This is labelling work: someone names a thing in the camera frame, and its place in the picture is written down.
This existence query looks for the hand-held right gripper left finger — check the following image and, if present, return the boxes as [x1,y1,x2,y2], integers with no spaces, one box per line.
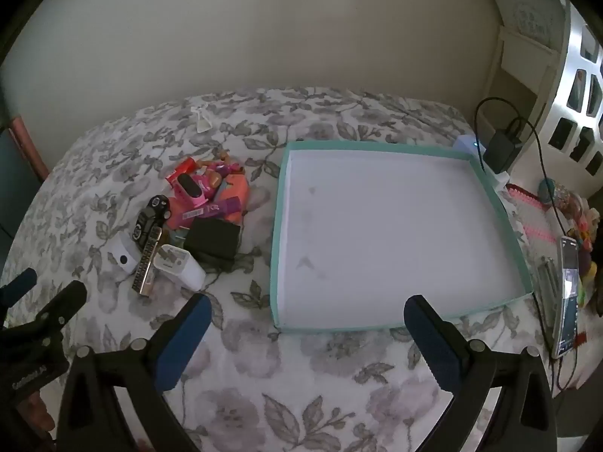
[55,293,213,452]

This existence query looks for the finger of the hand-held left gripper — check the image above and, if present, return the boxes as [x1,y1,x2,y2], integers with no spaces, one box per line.
[9,281,88,340]
[0,268,37,309]

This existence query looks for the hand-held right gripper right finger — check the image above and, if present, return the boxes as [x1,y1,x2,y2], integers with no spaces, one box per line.
[404,294,559,452]

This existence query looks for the white charger plug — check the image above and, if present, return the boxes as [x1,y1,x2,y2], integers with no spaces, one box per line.
[155,244,207,291]

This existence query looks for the white plastic gadget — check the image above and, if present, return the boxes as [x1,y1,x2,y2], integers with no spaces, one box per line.
[104,233,142,276]

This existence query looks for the brown patterned lighter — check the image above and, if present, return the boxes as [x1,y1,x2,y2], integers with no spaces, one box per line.
[132,226,163,295]

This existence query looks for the black square box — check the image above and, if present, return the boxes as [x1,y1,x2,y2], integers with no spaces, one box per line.
[183,217,242,262]

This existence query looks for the black toy car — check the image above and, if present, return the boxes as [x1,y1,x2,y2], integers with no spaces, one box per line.
[136,194,171,250]

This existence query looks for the teal-rimmed white tray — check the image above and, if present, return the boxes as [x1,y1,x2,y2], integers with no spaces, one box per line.
[271,140,534,335]

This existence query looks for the pink smartwatch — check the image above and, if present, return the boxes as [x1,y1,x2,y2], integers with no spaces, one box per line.
[174,173,213,210]

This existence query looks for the coral and blue case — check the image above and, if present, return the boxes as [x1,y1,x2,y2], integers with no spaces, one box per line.
[214,174,249,222]

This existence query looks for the red tube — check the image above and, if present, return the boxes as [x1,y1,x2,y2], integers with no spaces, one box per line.
[167,157,199,184]

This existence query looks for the pink doll figure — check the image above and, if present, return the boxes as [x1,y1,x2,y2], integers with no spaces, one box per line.
[198,151,246,189]

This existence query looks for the person's left hand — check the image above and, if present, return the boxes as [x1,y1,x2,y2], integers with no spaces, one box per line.
[16,386,57,438]

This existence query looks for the dark teal board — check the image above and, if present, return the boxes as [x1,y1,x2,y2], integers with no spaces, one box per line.
[0,127,38,246]

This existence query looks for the silver metal clip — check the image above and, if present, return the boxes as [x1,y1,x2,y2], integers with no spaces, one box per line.
[537,257,559,321]

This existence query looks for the smartphone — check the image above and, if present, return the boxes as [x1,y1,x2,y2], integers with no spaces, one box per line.
[551,236,581,359]

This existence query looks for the colourful small toys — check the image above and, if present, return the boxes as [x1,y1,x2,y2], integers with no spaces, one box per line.
[565,207,603,312]

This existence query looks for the bead jar with teal lid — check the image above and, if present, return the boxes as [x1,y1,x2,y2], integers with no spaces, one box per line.
[538,178,580,212]

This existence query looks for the white power strip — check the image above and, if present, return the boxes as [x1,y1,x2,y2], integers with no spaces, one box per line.
[455,134,512,189]

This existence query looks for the black power adapter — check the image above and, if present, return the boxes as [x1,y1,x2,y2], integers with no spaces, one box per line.
[485,118,523,175]

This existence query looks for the floral bedsheet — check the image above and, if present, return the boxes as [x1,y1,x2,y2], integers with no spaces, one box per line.
[0,87,603,452]

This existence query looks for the white shelf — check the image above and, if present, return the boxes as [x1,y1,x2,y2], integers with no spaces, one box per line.
[481,23,557,151]

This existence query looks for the white lattice furniture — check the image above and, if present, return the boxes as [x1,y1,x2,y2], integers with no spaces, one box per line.
[542,5,603,199]

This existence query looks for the reddish wooden post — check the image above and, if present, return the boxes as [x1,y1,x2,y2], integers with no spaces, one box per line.
[12,115,50,180]

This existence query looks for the black cable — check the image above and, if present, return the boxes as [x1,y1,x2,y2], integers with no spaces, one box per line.
[473,98,580,391]

